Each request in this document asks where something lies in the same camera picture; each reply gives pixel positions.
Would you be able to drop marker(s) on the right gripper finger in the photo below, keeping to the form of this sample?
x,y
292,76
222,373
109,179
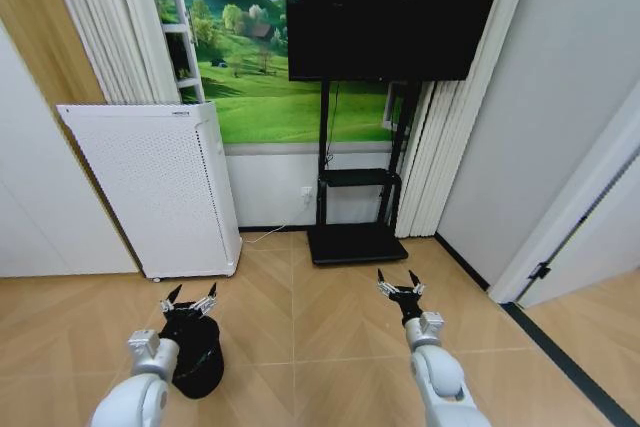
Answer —
x,y
386,288
417,288

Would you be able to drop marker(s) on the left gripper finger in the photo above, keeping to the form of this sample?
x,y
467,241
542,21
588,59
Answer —
x,y
207,301
171,299

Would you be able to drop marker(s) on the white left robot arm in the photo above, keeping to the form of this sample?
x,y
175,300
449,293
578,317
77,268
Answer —
x,y
131,394

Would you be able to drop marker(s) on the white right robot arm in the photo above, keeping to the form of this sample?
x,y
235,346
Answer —
x,y
440,372

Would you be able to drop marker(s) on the black trash bin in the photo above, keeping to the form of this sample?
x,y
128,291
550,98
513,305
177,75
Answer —
x,y
200,357

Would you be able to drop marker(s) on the black floor threshold strip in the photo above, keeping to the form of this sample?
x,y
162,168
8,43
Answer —
x,y
565,362

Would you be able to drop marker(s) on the black television stand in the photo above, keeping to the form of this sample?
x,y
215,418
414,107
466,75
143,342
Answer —
x,y
357,244

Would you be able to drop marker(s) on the black baseboard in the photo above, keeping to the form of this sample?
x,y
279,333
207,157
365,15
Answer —
x,y
462,261

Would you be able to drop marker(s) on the white air purifier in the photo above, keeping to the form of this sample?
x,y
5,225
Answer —
x,y
160,187

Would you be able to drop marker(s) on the black door hinge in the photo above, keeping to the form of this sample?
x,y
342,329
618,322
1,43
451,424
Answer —
x,y
540,270

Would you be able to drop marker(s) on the white pleated curtain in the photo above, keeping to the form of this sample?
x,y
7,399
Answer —
x,y
115,22
440,147

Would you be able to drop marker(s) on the white door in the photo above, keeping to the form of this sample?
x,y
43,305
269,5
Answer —
x,y
595,247

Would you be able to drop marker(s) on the large black television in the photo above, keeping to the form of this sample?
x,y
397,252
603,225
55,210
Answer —
x,y
385,12

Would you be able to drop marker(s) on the white wall socket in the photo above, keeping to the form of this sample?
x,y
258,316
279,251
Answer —
x,y
306,192

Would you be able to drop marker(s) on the green landscape wall poster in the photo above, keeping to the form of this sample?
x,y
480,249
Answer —
x,y
240,77

